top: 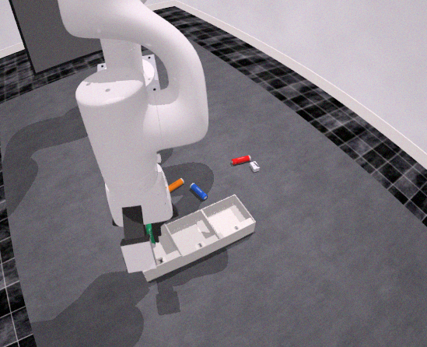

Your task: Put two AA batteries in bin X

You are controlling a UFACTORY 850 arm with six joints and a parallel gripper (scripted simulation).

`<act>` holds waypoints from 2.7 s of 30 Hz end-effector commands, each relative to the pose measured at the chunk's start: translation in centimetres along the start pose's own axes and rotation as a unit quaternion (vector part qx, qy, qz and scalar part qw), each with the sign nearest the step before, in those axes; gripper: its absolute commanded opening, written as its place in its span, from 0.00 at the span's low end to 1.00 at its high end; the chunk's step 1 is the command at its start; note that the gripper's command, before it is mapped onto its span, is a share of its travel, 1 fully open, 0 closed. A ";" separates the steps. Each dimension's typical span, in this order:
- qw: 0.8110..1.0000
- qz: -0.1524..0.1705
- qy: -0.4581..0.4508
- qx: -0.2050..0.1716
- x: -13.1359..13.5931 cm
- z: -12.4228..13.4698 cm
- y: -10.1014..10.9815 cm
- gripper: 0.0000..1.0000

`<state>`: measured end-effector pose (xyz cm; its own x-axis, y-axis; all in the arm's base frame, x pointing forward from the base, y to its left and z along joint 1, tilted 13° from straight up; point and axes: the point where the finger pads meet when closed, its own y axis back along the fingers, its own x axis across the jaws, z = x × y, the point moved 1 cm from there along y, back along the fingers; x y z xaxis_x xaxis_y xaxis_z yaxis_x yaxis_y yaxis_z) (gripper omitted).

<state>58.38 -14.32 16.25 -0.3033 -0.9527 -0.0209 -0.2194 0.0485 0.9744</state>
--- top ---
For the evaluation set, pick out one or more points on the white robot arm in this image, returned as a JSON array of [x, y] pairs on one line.
[[120, 115]]

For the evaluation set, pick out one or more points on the red aa battery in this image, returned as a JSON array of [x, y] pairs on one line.
[[241, 160]]

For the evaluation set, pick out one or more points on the white three-compartment bin rack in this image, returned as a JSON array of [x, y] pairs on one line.
[[184, 240]]

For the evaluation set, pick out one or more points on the orange battery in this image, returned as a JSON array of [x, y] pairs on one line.
[[176, 184]]

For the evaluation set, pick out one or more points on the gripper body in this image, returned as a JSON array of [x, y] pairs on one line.
[[155, 202]]

